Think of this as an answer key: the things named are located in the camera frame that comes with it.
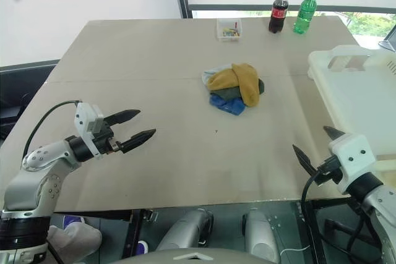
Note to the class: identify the white plastic bin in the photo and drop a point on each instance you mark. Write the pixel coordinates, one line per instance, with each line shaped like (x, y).
(355, 97)

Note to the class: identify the small clear plastic container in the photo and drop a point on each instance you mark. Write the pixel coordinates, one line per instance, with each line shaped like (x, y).
(229, 36)

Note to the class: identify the grey robot torso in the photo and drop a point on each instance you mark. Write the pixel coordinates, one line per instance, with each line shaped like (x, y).
(191, 256)

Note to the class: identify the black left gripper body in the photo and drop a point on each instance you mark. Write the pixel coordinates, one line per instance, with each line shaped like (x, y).
(103, 140)

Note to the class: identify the dark green cloth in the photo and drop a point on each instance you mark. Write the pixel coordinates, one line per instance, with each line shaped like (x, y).
(227, 92)

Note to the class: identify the cola bottle red cap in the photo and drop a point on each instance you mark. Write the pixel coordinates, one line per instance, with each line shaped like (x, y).
(278, 13)

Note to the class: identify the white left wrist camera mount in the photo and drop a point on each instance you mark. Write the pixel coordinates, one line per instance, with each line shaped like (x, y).
(83, 118)

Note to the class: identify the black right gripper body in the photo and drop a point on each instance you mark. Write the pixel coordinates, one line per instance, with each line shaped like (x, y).
(328, 172)

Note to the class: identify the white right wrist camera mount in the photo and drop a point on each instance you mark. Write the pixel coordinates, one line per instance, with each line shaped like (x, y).
(352, 152)

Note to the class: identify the light grey cloth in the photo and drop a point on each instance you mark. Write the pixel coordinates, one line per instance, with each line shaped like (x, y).
(210, 74)

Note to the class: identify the black table frame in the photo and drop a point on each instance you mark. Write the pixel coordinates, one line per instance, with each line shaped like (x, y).
(315, 230)

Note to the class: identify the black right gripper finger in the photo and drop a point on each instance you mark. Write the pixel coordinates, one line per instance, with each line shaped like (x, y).
(334, 134)
(306, 162)

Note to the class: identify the green bottle yellow cap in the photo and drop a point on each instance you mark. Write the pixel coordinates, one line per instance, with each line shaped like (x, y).
(304, 13)

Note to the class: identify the purple shoe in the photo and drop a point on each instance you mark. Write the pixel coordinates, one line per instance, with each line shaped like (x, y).
(72, 220)
(142, 247)

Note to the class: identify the silver right robot leg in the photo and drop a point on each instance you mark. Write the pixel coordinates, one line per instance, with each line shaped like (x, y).
(260, 233)

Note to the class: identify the black furniture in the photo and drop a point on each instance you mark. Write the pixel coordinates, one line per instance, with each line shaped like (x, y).
(21, 91)

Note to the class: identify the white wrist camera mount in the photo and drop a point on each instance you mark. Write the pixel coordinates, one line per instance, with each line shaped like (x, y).
(352, 152)
(83, 118)

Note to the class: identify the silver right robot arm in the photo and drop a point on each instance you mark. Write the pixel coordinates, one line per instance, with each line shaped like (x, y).
(380, 202)

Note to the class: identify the person's grey trouser knee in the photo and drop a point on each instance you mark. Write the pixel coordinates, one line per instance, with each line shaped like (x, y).
(74, 242)

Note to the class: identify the silver robot leg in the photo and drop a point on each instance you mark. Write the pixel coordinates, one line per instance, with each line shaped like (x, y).
(260, 233)
(185, 227)

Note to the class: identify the silver left robot leg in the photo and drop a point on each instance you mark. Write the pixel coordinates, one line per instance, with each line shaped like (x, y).
(185, 227)

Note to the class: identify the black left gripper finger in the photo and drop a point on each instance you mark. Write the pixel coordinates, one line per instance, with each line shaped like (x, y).
(123, 115)
(137, 138)

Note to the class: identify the dark laptop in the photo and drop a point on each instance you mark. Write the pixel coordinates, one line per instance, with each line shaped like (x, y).
(390, 41)

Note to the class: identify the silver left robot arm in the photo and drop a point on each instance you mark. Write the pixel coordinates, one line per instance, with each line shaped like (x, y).
(40, 159)

